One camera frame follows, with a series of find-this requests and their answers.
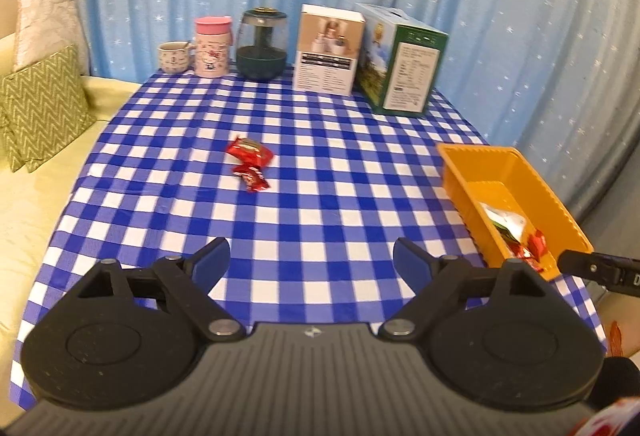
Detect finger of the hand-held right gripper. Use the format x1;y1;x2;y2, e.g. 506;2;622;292
557;250;640;299

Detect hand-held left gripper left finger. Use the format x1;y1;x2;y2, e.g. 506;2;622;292
75;237;247;343

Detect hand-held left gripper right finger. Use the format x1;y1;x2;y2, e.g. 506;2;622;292
377;238;551;343

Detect red packet with white symbol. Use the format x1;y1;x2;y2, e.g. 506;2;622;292
526;230;551;263

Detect small red candy gold print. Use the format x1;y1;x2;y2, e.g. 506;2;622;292
504;238;536;263

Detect small red candy white print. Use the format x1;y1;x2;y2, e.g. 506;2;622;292
232;164;271;193

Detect snack packets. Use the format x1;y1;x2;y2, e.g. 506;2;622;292
481;202;529;237

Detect red packet with gold label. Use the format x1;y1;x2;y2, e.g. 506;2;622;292
226;136;275;167

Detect yellow plastic bin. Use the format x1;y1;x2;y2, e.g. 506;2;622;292
436;143;595;283

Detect wooden chair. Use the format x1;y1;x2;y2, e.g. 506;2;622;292
606;321;624;358

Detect blue white checked tablecloth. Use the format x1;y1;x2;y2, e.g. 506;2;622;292
10;66;608;412

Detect pale green sofa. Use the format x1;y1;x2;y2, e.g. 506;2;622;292
0;33;146;417

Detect green printed carton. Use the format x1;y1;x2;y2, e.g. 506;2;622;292
356;3;449;117

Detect white ceramic cup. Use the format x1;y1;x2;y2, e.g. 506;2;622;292
157;40;196;75

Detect dark green glass jar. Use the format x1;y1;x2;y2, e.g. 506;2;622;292
236;7;289;81

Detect pink cartoon mug with lid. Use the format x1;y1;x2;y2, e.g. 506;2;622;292
194;16;234;78

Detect white product box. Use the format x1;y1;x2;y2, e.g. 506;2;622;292
292;4;367;96

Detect green zigzag pillow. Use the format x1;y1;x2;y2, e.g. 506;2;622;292
0;44;96;174

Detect beige textured pillow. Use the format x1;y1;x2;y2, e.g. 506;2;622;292
12;0;92;76

